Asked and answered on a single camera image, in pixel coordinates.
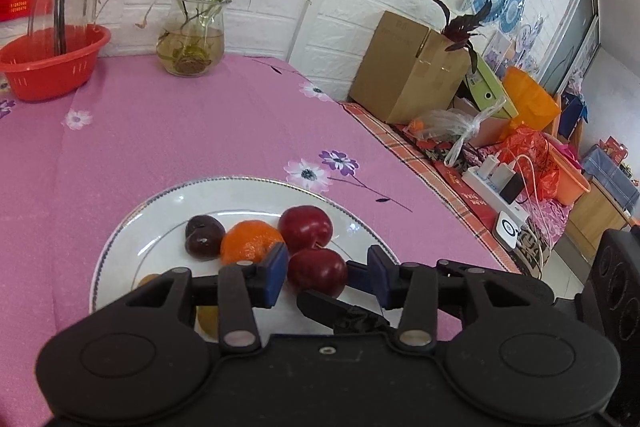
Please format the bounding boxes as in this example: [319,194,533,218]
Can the orange bag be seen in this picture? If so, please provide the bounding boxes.
[501,66,562,132]

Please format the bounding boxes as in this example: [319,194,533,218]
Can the small dark plum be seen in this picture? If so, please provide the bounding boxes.
[184,227,224,262]
[187,215,226,240]

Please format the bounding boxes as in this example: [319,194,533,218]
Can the red plum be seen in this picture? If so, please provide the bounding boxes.
[287,248,349,299]
[278,205,333,253]

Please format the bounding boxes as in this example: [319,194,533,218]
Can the white power strip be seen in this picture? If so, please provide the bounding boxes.
[461,157,531,228]

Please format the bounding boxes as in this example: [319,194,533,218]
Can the cardboard box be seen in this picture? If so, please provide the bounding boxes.
[348,10,473,125]

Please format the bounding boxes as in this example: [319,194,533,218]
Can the pink floral tablecloth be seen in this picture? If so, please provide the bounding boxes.
[0,54,521,427]

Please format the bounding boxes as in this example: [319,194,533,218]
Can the purple leaf plant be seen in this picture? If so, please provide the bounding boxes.
[432,0,493,75]

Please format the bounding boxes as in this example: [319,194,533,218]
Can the plaid cloth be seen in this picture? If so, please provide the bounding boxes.
[342,102,526,275]

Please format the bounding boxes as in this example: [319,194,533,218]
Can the white charger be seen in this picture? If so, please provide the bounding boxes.
[479,156,501,182]

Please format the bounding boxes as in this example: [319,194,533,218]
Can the red plastic bag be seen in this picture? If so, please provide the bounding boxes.
[495,127,561,202]

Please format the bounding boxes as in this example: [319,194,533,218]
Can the black charger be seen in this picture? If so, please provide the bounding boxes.
[500,177,523,204]

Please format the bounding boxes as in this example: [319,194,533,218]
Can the red plastic basket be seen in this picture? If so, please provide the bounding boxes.
[0,24,112,102]

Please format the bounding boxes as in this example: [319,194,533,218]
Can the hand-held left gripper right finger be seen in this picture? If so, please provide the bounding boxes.
[367,244,556,350]

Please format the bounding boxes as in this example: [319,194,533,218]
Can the white device with blue ring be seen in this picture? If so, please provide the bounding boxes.
[492,212,526,253]

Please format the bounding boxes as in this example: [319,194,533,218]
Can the blue bag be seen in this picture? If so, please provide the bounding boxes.
[559,91,590,140]

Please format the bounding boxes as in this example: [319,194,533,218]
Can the red printed cloth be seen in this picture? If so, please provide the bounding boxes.
[432,159,501,228]

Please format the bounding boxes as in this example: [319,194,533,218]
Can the yellow-green file box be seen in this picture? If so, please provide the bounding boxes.
[465,52,519,120]

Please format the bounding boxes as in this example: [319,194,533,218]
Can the wooden cabinet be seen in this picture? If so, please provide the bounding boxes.
[565,177,633,250]

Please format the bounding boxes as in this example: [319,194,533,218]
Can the small blue paper fan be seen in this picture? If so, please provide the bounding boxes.
[500,0,526,32]

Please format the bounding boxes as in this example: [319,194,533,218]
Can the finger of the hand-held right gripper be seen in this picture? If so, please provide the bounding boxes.
[297,289,392,334]
[346,261,372,293]

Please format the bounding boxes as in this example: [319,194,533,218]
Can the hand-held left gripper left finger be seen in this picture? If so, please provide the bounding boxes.
[125,242,290,355]

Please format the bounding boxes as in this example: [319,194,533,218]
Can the blue checked cloth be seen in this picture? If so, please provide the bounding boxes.
[582,144,640,212]

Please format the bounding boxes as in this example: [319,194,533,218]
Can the white plate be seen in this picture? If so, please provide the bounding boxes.
[89,177,401,343]

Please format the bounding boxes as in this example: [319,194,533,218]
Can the clear plastic bag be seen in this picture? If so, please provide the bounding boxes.
[410,99,506,168]

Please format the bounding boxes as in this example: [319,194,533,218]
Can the orange plastic basket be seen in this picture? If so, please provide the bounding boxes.
[545,142,592,208]

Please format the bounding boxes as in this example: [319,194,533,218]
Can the orange mandarin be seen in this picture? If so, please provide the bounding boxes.
[220,220,285,266]

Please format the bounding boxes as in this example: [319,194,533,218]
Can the glass door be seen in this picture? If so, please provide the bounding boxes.
[540,0,601,95]

